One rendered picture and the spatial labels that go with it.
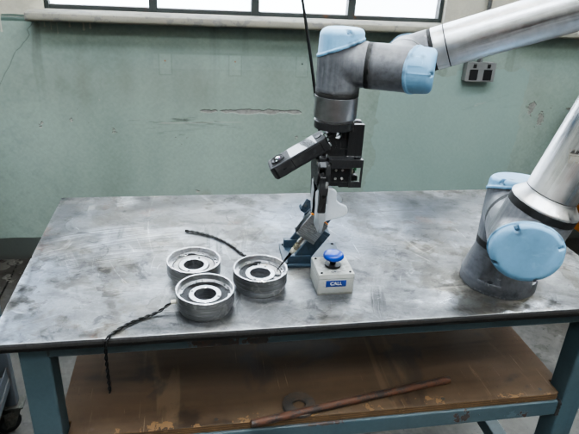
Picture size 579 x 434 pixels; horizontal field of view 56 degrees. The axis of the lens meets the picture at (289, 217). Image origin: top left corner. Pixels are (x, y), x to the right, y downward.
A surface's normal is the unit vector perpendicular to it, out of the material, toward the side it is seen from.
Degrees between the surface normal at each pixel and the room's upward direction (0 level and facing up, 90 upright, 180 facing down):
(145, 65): 90
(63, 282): 0
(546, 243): 97
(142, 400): 0
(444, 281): 0
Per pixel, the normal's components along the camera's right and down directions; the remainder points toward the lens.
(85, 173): 0.17, 0.43
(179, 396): 0.05, -0.91
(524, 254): -0.30, 0.50
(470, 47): -0.15, 0.69
